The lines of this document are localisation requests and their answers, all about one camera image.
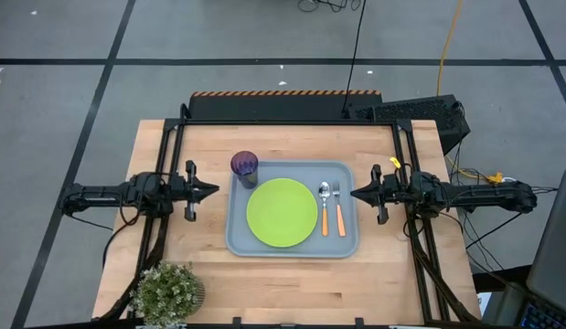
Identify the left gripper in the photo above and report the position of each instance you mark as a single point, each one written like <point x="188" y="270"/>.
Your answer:
<point x="191" y="189"/>

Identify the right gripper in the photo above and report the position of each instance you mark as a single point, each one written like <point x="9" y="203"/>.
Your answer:
<point x="379" y="192"/>

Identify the purple plastic cup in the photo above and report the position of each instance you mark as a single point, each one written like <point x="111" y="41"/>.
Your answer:
<point x="244" y="163"/>

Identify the grey plastic tray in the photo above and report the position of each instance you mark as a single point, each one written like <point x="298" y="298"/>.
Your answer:
<point x="301" y="169"/>

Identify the green plate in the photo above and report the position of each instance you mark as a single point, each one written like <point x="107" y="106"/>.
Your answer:
<point x="282" y="212"/>

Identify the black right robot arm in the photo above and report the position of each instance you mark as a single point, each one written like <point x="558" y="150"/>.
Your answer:
<point x="483" y="194"/>

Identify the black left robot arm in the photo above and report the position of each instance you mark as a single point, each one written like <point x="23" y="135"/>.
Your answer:
<point x="99" y="194"/>

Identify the yellow tag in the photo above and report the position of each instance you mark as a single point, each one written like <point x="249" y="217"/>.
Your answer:
<point x="394" y="161"/>

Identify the black perforated computer case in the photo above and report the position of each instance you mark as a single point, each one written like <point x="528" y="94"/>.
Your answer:
<point x="419" y="112"/>

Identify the black mat with striped edge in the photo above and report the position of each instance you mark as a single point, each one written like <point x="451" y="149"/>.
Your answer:
<point x="273" y="107"/>

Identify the small potted plant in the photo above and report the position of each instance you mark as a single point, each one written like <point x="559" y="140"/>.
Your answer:
<point x="166" y="292"/>

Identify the yellow plug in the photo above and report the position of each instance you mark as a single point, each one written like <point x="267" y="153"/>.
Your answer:
<point x="495" y="177"/>

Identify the grey laptop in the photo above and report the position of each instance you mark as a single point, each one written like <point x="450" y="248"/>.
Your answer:
<point x="557" y="237"/>

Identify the black metal table frame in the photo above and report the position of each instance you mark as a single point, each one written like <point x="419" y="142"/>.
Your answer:
<point x="172" y="123"/>

